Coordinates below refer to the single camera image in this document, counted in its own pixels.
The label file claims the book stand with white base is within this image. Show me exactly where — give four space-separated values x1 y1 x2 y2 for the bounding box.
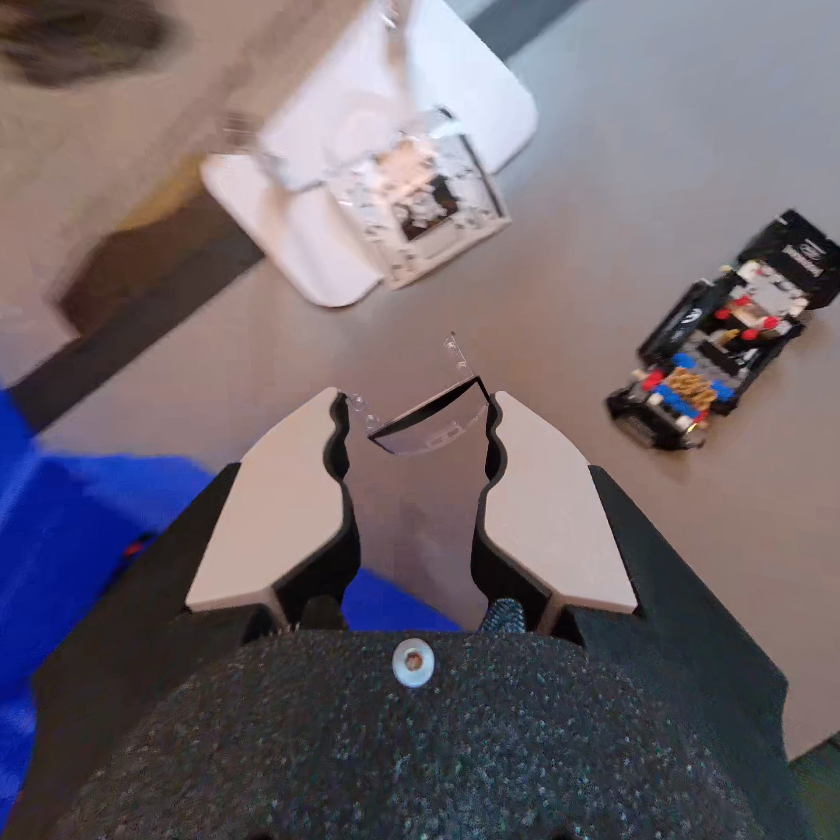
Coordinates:
199 0 540 309

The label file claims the black and white sticker sheet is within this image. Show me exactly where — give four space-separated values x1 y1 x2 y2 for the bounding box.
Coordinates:
325 128 514 291

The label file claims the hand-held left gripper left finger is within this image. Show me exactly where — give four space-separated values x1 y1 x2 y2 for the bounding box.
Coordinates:
184 387 362 632

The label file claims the transparent lego windshield piece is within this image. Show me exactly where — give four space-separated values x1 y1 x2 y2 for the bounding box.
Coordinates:
344 333 493 458

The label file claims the partly built lego car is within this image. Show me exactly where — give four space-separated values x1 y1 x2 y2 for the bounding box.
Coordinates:
604 209 840 454

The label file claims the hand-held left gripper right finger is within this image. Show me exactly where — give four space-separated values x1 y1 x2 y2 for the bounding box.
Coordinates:
470 390 639 635

